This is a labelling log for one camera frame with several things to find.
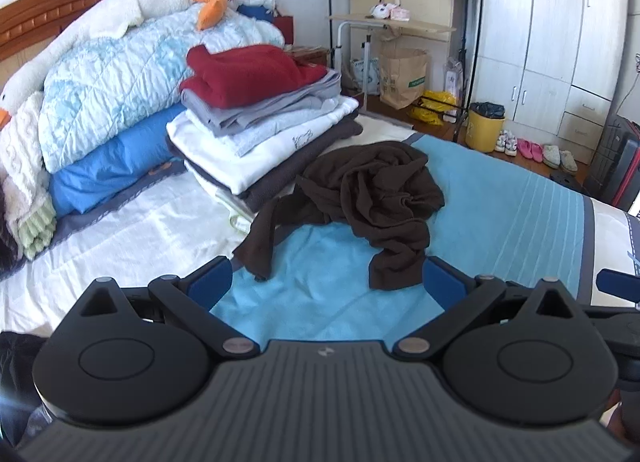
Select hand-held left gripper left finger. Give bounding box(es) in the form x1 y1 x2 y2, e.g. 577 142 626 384
70 256 261 359

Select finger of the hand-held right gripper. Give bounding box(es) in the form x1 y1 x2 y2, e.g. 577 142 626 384
596 267 640 304

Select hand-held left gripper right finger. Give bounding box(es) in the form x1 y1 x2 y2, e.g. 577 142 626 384
392 256 586 363

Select dark brown garment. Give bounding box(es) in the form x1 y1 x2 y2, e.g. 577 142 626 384
232 141 446 290

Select stack of folded clothes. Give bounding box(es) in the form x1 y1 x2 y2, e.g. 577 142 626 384
166 95 360 193

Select cream folded garment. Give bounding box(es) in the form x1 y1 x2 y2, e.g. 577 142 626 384
186 159 257 233

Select black weight plate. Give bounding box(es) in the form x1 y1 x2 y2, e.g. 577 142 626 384
550 169 593 193

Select black suitcase with red trim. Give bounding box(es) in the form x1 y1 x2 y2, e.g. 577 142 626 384
585 115 640 213

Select yellow trash bin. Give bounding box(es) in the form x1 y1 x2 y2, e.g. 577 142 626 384
465 102 507 153

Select blue folded quilt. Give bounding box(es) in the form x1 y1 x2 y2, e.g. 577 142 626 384
47 102 188 218

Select black bin liner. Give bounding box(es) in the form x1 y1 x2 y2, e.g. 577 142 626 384
470 102 507 119

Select yellow plastic bag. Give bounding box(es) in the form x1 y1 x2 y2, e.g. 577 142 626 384
407 90 458 126

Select grey folded garment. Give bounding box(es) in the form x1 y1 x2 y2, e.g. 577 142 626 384
181 67 346 138

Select white packaging box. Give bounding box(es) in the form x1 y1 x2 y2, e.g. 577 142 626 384
445 57 466 99

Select brown paper bag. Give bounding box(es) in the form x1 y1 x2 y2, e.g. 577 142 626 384
378 47 430 110

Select red folded sweater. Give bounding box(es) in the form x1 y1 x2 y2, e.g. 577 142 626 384
179 45 328 109

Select dark cloth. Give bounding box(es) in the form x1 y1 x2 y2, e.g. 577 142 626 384
0 332 51 448

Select light blue quilt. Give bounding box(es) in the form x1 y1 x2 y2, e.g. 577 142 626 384
37 7 286 175

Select white printed plastic bag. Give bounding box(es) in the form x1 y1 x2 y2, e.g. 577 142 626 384
350 57 381 96

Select white knit blanket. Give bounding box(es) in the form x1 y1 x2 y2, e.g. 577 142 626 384
0 92 58 260

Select wooden nightstand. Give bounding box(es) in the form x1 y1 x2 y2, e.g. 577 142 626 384
274 15 331 68

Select rolling side table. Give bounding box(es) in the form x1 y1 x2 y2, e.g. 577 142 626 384
327 12 457 118

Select small white pink toys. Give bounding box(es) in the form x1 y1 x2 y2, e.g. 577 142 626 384
369 2 412 22

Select white wardrobe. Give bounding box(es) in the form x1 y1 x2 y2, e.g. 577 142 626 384
470 0 631 163

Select blue white plush toy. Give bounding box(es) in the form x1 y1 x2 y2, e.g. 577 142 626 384
230 0 281 23

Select white goose plush toy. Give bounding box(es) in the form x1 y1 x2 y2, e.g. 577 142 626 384
0 0 228 130

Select black power cable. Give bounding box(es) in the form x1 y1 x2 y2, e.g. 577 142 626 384
614 55 640 116

